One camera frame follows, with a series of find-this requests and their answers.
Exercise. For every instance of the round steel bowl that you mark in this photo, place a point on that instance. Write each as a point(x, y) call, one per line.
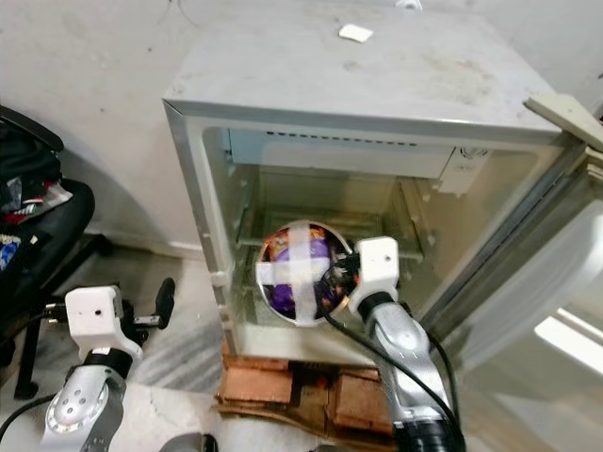
point(332, 303)

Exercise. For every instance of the translucent white tape strip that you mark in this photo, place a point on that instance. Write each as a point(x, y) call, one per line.
point(308, 247)
point(273, 272)

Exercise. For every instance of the purple snack packet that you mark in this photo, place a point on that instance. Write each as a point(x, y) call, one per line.
point(283, 294)

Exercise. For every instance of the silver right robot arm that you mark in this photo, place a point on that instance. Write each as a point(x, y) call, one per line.
point(400, 348)

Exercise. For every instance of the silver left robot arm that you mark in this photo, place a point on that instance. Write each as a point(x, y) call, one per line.
point(80, 410)

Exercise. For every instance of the clear fridge shelf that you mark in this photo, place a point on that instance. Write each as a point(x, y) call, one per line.
point(382, 224)

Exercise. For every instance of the small grey-white fridge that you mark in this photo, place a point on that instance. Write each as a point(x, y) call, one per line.
point(358, 75)

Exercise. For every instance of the red clay brick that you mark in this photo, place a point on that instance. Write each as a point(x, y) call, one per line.
point(259, 381)
point(358, 400)

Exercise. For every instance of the white freezer compartment flap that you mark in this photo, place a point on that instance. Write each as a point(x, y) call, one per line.
point(339, 153)

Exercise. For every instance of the black office chair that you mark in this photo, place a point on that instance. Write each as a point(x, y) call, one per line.
point(75, 212)

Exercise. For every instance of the grey robot left leg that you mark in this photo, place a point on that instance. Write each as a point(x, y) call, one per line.
point(188, 444)

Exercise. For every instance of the blue printed packet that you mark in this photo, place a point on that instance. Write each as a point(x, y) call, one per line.
point(11, 252)

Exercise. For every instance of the white thermostat control panel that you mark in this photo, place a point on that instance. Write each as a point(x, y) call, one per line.
point(464, 169)

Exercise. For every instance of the black bag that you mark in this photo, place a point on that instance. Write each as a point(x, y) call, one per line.
point(24, 165)

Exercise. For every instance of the white paper scrap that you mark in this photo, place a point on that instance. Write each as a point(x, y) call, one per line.
point(356, 33)

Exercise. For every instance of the small white round object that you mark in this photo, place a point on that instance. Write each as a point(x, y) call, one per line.
point(409, 4)

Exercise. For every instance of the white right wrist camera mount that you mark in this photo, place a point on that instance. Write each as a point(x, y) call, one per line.
point(377, 268)

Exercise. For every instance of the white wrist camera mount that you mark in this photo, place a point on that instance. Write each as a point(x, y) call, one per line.
point(99, 320)
point(377, 268)

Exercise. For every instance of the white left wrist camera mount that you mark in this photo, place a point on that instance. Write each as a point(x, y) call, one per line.
point(99, 320)

